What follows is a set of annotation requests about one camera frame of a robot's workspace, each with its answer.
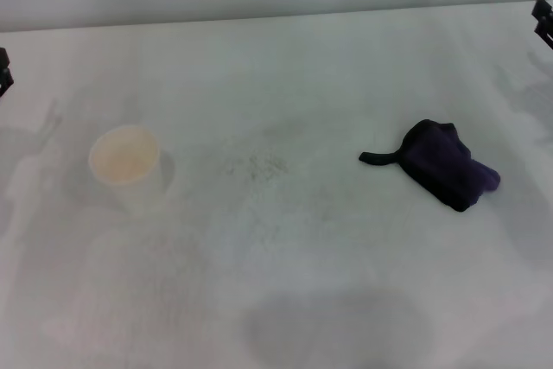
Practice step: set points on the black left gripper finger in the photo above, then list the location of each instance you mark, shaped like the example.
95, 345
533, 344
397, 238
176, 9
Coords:
5, 73

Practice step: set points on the white paper cup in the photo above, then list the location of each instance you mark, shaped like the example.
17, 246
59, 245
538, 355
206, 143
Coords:
125, 161

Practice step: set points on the purple rag with black trim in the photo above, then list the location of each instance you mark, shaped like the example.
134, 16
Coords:
440, 166

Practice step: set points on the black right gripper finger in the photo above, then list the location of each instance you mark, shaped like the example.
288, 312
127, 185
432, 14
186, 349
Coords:
545, 19

